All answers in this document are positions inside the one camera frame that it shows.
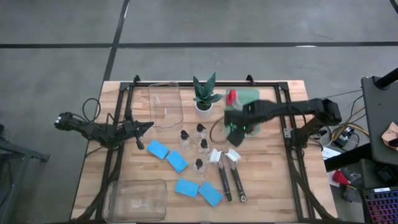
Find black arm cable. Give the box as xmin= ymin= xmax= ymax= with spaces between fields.
xmin=81 ymin=97 xmax=101 ymax=124
xmin=209 ymin=116 xmax=228 ymax=145

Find white brush loop-ended black handle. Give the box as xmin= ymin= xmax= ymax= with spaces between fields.
xmin=224 ymin=148 xmax=248 ymax=203

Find grey metal stand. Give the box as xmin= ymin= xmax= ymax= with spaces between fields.
xmin=0 ymin=124 xmax=50 ymax=224

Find clear plastic bin rounded corners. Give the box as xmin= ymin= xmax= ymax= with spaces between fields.
xmin=103 ymin=178 xmax=168 ymax=223

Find white brush plain black handle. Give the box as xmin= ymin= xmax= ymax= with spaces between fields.
xmin=208 ymin=148 xmax=233 ymax=202

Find green translucent plastic bin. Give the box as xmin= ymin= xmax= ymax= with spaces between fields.
xmin=224 ymin=88 xmax=261 ymax=136

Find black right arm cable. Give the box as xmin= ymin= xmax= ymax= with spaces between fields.
xmin=209 ymin=116 xmax=228 ymax=145

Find blue sponge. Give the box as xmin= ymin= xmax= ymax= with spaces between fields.
xmin=165 ymin=149 xmax=189 ymax=174
xmin=174 ymin=179 xmax=200 ymax=198
xmin=146 ymin=139 xmax=170 ymax=161
xmin=198 ymin=181 xmax=223 ymax=208

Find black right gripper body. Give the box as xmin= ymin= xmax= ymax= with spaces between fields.
xmin=224 ymin=101 xmax=261 ymax=147

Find small red bag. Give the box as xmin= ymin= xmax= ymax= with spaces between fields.
xmin=331 ymin=169 xmax=351 ymax=187

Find black metal table frame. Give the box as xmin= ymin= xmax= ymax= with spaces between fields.
xmin=74 ymin=74 xmax=338 ymax=223

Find black equipment stand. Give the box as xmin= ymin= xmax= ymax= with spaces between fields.
xmin=323 ymin=67 xmax=398 ymax=190

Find red dish brush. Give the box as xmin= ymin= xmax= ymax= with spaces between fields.
xmin=226 ymin=89 xmax=239 ymax=107

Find clear plastic bin with handles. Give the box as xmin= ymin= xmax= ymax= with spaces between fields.
xmin=147 ymin=81 xmax=183 ymax=129

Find clear soap dispenser black pump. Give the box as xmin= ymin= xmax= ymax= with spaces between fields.
xmin=180 ymin=129 xmax=191 ymax=149
xmin=193 ymin=157 xmax=206 ymax=175
xmin=198 ymin=138 xmax=211 ymax=156
xmin=195 ymin=123 xmax=208 ymax=141

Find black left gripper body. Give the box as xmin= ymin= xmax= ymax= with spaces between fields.
xmin=120 ymin=108 xmax=145 ymax=151

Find backlit computer keyboard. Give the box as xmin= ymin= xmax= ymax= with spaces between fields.
xmin=363 ymin=186 xmax=398 ymax=224

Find brown cardboard box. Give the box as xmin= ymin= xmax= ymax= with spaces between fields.
xmin=381 ymin=121 xmax=398 ymax=147

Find white paper sheet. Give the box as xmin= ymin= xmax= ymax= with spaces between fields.
xmin=322 ymin=146 xmax=343 ymax=161

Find green plant in white pot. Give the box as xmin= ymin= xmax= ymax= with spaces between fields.
xmin=192 ymin=72 xmax=224 ymax=119

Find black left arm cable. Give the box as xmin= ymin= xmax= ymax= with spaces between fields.
xmin=81 ymin=97 xmax=101 ymax=124

